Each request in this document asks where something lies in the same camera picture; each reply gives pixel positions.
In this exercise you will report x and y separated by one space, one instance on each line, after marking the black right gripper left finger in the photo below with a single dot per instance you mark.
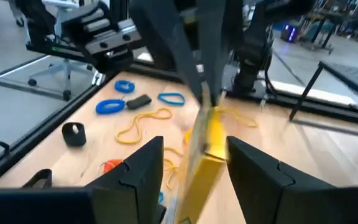
135 186

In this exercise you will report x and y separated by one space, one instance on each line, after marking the black box blue lights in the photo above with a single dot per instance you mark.
289 33

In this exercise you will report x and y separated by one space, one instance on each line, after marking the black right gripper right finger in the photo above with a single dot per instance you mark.
253 180

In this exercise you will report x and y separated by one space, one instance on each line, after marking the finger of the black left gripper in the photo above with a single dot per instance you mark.
166 37
213 46

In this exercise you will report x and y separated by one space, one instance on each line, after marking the yellow rubber band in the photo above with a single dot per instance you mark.
244 119
137 124
169 169

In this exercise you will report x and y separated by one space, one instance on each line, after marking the blue rubber band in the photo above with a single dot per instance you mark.
161 197
162 100

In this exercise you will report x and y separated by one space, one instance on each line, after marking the black perforated metal shelf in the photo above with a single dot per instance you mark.
353 77

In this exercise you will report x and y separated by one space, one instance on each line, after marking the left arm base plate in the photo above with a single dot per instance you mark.
228 84

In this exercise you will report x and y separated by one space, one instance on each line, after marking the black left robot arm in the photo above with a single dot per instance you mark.
253 46

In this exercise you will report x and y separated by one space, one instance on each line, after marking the white office chair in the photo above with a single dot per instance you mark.
66 67

